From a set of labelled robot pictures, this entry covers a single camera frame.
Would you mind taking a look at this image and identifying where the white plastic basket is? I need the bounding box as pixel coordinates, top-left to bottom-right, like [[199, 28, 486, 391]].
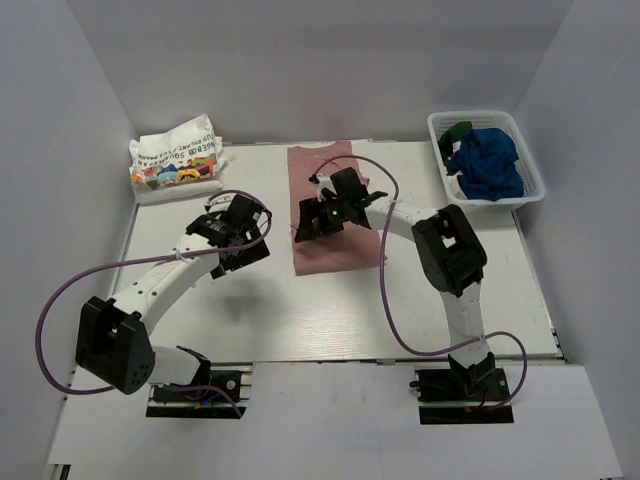
[[427, 110, 546, 213]]

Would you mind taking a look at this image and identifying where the pink printed t shirt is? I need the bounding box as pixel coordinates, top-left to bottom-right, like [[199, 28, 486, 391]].
[[287, 141, 381, 276]]

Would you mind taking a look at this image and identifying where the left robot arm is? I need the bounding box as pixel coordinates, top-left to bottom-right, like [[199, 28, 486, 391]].
[[75, 192, 271, 399]]

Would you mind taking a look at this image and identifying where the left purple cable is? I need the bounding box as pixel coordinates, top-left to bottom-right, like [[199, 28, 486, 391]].
[[35, 189, 274, 419]]

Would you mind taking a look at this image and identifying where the folded white printed t shirt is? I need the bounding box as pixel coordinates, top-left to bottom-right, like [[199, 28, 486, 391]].
[[129, 114, 234, 205]]

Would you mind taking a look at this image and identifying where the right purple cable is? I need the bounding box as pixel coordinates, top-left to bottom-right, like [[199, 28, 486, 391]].
[[308, 154, 527, 412]]

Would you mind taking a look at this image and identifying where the white and green t shirt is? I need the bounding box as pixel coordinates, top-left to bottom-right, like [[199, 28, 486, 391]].
[[437, 121, 473, 176]]

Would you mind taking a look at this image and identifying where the blue t shirt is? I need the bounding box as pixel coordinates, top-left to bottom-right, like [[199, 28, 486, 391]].
[[450, 128, 524, 202]]

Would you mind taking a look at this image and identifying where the purple cable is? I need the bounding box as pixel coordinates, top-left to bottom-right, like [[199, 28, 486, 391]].
[[35, 189, 274, 419], [308, 154, 527, 412]]

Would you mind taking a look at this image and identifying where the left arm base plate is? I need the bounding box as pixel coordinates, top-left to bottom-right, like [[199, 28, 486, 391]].
[[146, 365, 253, 420]]

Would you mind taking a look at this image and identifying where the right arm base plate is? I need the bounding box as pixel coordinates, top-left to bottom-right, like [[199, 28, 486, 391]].
[[409, 368, 514, 426]]

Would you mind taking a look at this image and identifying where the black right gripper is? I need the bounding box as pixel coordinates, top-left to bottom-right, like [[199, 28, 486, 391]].
[[296, 193, 351, 242]]

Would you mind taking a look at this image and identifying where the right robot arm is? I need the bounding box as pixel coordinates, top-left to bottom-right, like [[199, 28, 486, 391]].
[[294, 167, 495, 399]]

